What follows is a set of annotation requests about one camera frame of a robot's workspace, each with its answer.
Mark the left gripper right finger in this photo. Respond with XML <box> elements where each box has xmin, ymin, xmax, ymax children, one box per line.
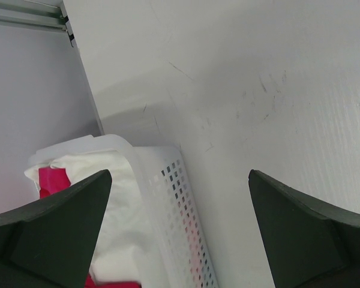
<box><xmin>248</xmin><ymin>170</ymin><xmax>360</xmax><ymax>287</ymax></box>

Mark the left aluminium corner profile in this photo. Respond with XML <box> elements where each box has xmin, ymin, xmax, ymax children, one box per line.
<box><xmin>0</xmin><ymin>1</ymin><xmax>74</xmax><ymax>46</ymax></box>

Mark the pale pink white garment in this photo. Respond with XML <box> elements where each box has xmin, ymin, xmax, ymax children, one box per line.
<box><xmin>25</xmin><ymin>151</ymin><xmax>141</xmax><ymax>284</ymax></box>

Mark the white laundry basket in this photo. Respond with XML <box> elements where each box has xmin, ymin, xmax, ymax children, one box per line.
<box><xmin>28</xmin><ymin>134</ymin><xmax>218</xmax><ymax>287</ymax></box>

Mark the magenta t-shirt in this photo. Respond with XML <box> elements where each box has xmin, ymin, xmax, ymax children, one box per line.
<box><xmin>38</xmin><ymin>167</ymin><xmax>141</xmax><ymax>288</ymax></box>

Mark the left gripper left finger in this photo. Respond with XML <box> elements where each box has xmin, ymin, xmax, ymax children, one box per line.
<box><xmin>0</xmin><ymin>170</ymin><xmax>112</xmax><ymax>287</ymax></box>

